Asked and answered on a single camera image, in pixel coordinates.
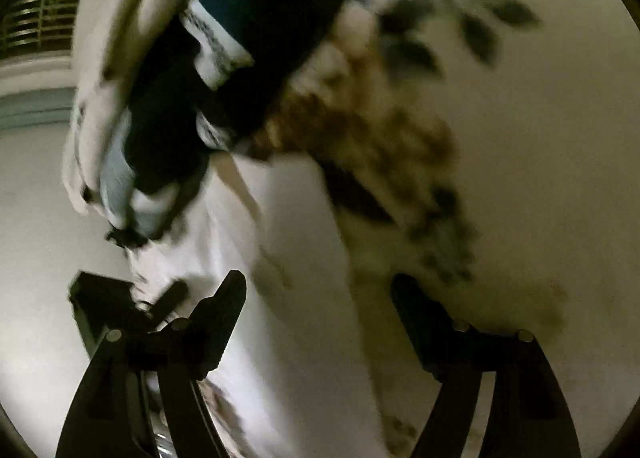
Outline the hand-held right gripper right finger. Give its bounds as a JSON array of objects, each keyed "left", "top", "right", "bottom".
[{"left": 390, "top": 273, "right": 583, "bottom": 458}]

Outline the dark navy garment white band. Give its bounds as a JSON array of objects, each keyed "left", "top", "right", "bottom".
[{"left": 127, "top": 0, "right": 373, "bottom": 241}]

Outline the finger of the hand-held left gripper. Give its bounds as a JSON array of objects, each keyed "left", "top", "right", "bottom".
[
  {"left": 69, "top": 270, "right": 151, "bottom": 356},
  {"left": 149, "top": 279, "right": 190, "bottom": 326}
]

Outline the white floral bed sheet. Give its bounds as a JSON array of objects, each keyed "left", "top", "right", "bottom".
[{"left": 0, "top": 0, "right": 640, "bottom": 458}]

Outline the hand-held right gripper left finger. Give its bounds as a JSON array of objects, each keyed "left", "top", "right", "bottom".
[{"left": 55, "top": 269, "right": 248, "bottom": 458}]

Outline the cream white padded garment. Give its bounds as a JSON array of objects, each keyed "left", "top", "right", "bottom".
[{"left": 61, "top": 0, "right": 211, "bottom": 219}]

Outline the white cloth garment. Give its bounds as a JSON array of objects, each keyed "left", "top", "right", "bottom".
[{"left": 127, "top": 150, "right": 386, "bottom": 458}]

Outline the light blue cloth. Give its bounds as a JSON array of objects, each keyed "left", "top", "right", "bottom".
[{"left": 97, "top": 135, "right": 138, "bottom": 226}]

